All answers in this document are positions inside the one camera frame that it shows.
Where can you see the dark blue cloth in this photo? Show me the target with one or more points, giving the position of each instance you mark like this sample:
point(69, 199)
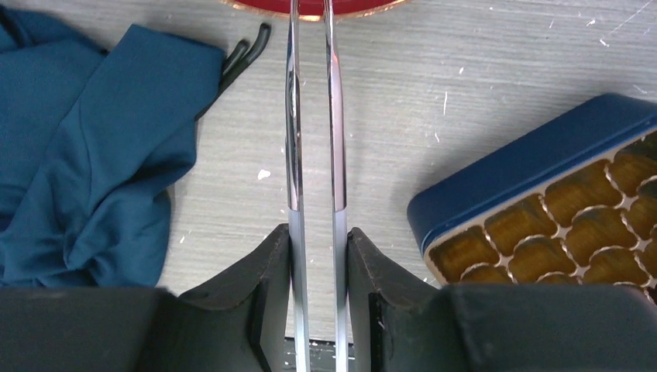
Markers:
point(91, 140)

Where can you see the red round tray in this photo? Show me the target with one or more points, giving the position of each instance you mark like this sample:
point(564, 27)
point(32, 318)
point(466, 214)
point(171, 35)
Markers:
point(313, 10)

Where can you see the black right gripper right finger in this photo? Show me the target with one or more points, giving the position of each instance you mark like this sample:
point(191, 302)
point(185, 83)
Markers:
point(401, 323)

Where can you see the blue chocolate tin box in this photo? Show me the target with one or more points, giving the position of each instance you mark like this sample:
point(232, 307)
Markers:
point(571, 202)

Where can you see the clear plastic metal tongs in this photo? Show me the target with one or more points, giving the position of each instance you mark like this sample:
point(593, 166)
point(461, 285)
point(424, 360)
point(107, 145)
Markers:
point(295, 191)

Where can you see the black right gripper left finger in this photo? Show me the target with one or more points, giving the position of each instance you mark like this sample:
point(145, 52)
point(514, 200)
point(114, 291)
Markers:
point(234, 321)

